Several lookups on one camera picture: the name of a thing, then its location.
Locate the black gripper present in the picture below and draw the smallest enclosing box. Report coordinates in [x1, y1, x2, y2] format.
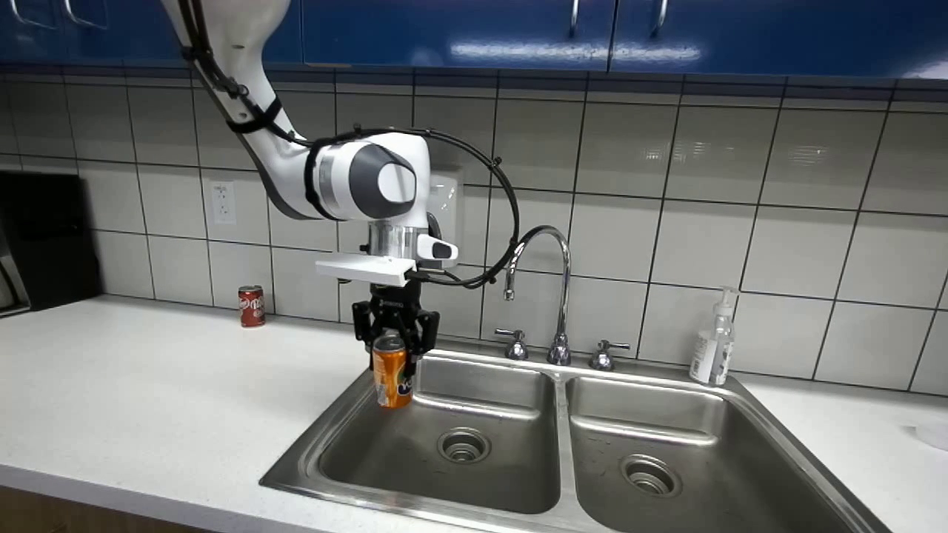
[348, 282, 444, 358]

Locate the orange soda can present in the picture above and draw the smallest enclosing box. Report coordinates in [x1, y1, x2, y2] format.
[369, 328, 418, 413]

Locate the red soda can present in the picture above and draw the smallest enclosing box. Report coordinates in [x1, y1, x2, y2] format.
[236, 284, 270, 331]

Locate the stainless steel double sink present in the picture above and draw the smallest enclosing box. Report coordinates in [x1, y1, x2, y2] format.
[256, 346, 892, 533]

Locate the chrome gooseneck faucet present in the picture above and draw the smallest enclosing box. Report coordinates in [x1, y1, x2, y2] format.
[499, 223, 576, 367]

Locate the clear pump soap bottle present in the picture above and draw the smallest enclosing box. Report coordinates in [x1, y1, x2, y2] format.
[687, 288, 739, 387]

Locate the black countertop appliance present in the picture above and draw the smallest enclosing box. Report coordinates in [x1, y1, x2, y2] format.
[0, 170, 107, 321]

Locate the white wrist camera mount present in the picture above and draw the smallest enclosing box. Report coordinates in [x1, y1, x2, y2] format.
[313, 230, 462, 290]

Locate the chrome faucet handle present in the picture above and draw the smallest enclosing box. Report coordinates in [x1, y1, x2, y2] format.
[495, 327, 529, 361]
[587, 339, 630, 374]

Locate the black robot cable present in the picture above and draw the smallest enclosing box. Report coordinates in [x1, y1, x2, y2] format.
[175, 0, 523, 297]

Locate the white wall power outlet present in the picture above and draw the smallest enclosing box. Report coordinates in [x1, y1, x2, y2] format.
[204, 177, 242, 239]

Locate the blue glossy wall cabinet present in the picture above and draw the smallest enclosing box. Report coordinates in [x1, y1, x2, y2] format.
[0, 0, 948, 84]

